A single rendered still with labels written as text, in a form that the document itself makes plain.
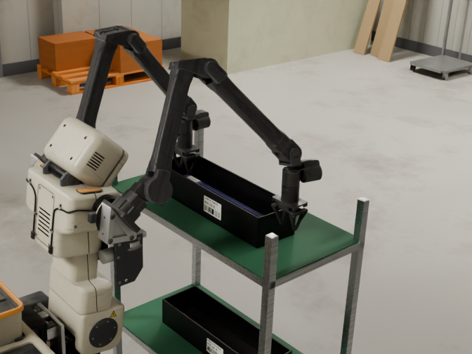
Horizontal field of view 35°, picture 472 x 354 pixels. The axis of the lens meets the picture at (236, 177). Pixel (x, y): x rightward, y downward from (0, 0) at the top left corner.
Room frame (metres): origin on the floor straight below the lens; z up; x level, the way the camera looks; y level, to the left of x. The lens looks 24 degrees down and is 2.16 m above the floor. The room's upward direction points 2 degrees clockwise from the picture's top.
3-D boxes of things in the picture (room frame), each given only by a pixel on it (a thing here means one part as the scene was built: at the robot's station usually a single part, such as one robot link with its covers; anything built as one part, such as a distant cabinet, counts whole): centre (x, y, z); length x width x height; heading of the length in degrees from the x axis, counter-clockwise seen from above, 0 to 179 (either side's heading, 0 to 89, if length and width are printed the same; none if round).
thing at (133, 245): (2.14, 0.41, 0.99); 0.28 x 0.16 x 0.22; 41
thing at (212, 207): (2.46, 0.04, 1.01); 0.57 x 0.17 x 0.11; 41
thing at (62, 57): (7.25, 1.36, 0.20); 1.06 x 0.73 x 0.40; 132
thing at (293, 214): (2.18, -0.19, 1.08); 0.07 x 0.07 x 0.09; 41
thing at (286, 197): (2.20, -0.17, 1.15); 0.10 x 0.07 x 0.07; 41
